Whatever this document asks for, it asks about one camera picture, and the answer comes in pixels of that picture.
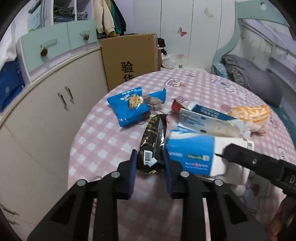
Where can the blue chip bag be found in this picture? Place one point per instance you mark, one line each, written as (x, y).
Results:
(132, 106)

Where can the orange white plastic bag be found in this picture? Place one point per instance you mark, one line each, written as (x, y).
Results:
(257, 118)

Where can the grey folded blanket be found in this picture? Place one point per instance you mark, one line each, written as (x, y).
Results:
(264, 84)

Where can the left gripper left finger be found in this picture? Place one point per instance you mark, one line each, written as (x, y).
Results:
(118, 185)

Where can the pink checkered tablecloth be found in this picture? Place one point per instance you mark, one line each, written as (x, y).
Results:
(101, 144)

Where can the mint green drawer unit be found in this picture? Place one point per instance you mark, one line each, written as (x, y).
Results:
(43, 49)

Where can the cream low cabinet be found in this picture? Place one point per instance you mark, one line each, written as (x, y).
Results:
(37, 131)

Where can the small red wrapper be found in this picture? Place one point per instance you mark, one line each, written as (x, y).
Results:
(176, 107)

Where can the white paper shopping bag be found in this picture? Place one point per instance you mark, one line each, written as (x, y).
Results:
(8, 46)

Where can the black snack wrapper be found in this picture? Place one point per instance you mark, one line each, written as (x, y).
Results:
(150, 156)

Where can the folded clothes pile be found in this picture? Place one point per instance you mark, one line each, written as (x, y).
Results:
(61, 15)

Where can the blue shopping bag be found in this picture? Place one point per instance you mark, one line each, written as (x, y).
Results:
(12, 83)

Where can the metal handrail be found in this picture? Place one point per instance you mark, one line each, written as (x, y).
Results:
(37, 15)

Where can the white plastic bag on floor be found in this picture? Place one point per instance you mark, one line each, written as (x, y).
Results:
(168, 61)

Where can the white blue carton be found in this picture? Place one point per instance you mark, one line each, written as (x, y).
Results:
(210, 122)

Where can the cream hanging jacket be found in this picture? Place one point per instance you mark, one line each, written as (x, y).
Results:
(101, 13)

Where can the dark green hanging garment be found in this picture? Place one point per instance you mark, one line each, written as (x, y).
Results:
(118, 19)

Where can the blue white tissue box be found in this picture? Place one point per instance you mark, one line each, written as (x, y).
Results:
(196, 153)

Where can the mint green bunk bed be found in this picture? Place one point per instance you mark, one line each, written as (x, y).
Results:
(257, 31)

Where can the lavender shelf unit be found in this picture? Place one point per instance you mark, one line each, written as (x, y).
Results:
(46, 13)

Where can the brown cardboard box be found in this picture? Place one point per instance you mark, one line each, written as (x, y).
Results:
(129, 56)

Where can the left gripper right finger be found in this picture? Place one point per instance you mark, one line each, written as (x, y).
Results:
(181, 184)

